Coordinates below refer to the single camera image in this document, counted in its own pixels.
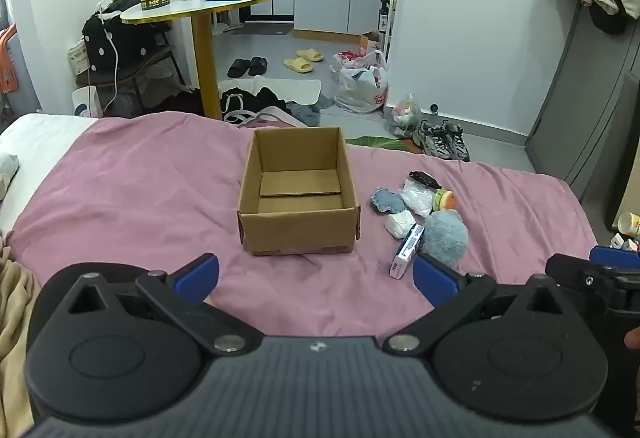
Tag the grey plush mouse toy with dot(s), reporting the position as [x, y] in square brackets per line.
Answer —
[446, 237]

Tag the white floor mat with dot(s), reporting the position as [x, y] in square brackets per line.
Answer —
[304, 92]

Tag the black clothes on floor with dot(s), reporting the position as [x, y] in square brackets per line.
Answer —
[238, 106]

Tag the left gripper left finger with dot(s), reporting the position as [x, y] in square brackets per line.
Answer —
[179, 299]

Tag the black slipper right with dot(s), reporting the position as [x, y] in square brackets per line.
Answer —
[258, 66]

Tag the grey wardrobe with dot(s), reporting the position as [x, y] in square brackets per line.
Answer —
[587, 128]

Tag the spray bottle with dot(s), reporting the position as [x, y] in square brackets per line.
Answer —
[383, 15]

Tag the hamburger plush toy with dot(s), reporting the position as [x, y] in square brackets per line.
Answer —
[444, 199]

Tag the white plastic shopping bag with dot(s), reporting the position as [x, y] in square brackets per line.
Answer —
[361, 81]

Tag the yellow slipper right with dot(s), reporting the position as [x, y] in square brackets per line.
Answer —
[310, 55]

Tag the grey sneaker right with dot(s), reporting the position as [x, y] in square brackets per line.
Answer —
[455, 141]

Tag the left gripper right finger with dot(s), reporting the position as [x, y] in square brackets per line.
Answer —
[457, 300]

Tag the clear bag of white stuffing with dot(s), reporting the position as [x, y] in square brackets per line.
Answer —
[417, 197]

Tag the black slipper left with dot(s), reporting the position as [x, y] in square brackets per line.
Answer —
[238, 68]

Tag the black polka dot bag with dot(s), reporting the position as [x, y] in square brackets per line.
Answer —
[111, 43]

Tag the black fuzzy patch toy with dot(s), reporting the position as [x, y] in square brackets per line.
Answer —
[425, 179]

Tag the blue tissue pack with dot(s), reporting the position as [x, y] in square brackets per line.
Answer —
[406, 252]

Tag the beige blanket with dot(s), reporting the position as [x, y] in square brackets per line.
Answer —
[19, 291]

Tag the pink bear laptop bag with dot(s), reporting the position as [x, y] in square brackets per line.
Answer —
[271, 117]

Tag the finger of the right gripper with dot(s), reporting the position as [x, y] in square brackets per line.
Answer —
[614, 257]

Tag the yellow slipper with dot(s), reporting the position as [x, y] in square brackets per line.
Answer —
[310, 55]
[299, 65]

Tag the grey sneaker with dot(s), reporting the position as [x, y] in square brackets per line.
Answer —
[455, 141]
[431, 141]

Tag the black slipper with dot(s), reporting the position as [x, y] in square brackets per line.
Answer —
[238, 68]
[258, 66]

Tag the grey sneaker left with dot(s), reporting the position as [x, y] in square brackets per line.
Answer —
[431, 141]

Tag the person's right hand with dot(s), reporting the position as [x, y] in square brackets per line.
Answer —
[632, 339]

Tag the green leaf cartoon rug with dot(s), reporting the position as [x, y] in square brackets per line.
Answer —
[385, 143]

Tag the round white side table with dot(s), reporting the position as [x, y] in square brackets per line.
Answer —
[200, 13]

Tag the cardboard box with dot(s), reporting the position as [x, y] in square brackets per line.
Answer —
[297, 194]

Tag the yellow slipper left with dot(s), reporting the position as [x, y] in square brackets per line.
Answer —
[299, 65]

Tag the clear small trash bag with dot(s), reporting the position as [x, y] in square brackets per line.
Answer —
[402, 119]

